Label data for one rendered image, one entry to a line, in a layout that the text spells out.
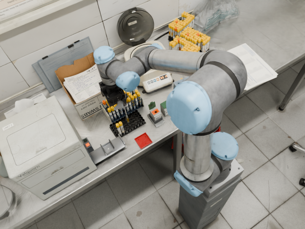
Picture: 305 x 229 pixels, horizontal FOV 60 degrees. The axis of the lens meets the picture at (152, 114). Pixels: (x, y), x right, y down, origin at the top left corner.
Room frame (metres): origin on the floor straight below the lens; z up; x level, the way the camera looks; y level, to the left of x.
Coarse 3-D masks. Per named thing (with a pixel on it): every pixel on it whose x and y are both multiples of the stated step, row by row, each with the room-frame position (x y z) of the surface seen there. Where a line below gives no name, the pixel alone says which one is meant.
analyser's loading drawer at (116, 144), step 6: (120, 138) 0.62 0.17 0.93; (108, 144) 0.60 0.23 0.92; (114, 144) 0.60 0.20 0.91; (120, 144) 0.60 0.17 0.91; (96, 150) 0.58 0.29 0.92; (102, 150) 0.58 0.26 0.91; (108, 150) 0.57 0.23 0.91; (114, 150) 0.57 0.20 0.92; (96, 156) 0.55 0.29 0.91; (102, 156) 0.55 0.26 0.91; (96, 162) 0.52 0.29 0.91
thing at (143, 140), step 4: (140, 136) 0.65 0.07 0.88; (144, 136) 0.65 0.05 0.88; (148, 136) 0.64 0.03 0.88; (136, 140) 0.63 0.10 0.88; (140, 140) 0.63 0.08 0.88; (144, 140) 0.62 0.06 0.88; (148, 140) 0.62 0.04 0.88; (140, 144) 0.60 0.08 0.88; (144, 144) 0.60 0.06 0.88; (148, 144) 0.60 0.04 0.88; (140, 148) 0.58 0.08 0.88
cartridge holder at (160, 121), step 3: (147, 114) 0.77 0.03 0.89; (150, 117) 0.74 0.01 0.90; (153, 120) 0.71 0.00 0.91; (156, 120) 0.71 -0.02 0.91; (159, 120) 0.72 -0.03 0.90; (162, 120) 0.72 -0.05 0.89; (153, 123) 0.71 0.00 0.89; (156, 123) 0.71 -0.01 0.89; (159, 123) 0.71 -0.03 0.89; (162, 123) 0.71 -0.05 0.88; (156, 126) 0.69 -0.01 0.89
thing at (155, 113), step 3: (153, 108) 0.76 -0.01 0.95; (156, 108) 0.76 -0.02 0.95; (150, 111) 0.74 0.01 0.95; (153, 111) 0.74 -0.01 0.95; (156, 111) 0.74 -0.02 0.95; (159, 111) 0.74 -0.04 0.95; (150, 114) 0.75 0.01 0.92; (153, 114) 0.72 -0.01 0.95; (156, 114) 0.72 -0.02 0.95; (159, 114) 0.72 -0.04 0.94; (153, 117) 0.72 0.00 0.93; (156, 117) 0.71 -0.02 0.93; (159, 117) 0.72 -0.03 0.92
